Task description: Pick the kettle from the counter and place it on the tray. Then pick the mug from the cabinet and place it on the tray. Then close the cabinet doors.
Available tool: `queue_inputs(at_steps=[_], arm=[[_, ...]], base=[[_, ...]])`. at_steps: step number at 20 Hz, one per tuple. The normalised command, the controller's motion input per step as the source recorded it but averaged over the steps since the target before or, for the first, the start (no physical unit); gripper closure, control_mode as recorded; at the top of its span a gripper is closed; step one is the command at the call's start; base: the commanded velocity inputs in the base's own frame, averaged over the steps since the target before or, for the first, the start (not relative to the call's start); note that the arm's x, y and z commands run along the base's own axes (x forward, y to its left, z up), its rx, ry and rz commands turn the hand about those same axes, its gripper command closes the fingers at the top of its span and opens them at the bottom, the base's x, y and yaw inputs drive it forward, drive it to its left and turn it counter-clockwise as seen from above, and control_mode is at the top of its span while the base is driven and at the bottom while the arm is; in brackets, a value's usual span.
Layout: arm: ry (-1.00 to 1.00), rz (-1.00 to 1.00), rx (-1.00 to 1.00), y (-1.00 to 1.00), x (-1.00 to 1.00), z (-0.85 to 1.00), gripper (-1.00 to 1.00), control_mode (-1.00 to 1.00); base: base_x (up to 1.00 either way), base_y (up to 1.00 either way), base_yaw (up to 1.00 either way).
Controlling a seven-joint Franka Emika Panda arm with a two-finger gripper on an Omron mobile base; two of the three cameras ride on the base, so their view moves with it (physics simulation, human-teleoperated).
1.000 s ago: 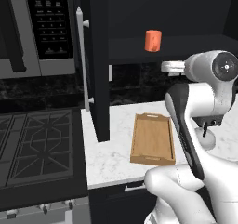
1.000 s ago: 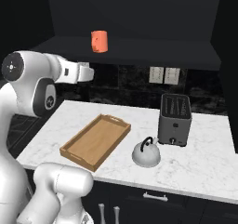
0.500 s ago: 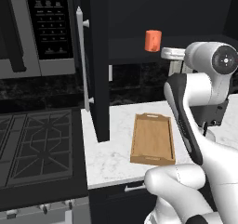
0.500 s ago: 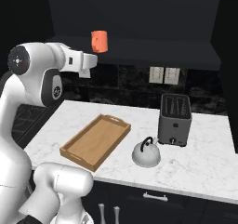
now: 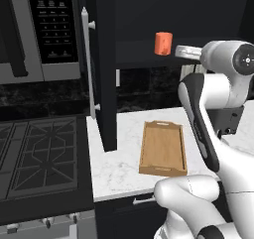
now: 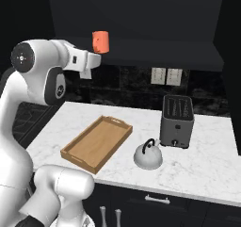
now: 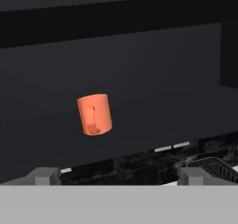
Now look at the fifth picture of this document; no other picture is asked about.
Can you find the orange mug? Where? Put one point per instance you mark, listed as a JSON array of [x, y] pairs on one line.
[[163, 43]]

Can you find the silver microwave oven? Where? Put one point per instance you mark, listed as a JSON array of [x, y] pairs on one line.
[[49, 31]]

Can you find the wooden tray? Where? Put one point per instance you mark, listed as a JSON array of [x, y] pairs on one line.
[[163, 147]]

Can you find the dark cabinet door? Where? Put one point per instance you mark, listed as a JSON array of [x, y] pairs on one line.
[[104, 67], [247, 18]]

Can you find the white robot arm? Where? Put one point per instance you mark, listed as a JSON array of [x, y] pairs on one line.
[[238, 177]]

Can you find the silver hob knob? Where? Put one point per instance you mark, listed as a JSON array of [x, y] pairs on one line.
[[47, 222], [74, 217], [12, 228]]

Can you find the dark wall cabinet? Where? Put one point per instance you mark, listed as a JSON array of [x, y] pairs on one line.
[[185, 8]]

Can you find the black gas hob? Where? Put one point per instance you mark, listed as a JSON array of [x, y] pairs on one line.
[[43, 163]]

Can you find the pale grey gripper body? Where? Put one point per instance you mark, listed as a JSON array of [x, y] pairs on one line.
[[189, 52]]

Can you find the dark drawer front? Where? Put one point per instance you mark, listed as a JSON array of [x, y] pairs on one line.
[[125, 219]]

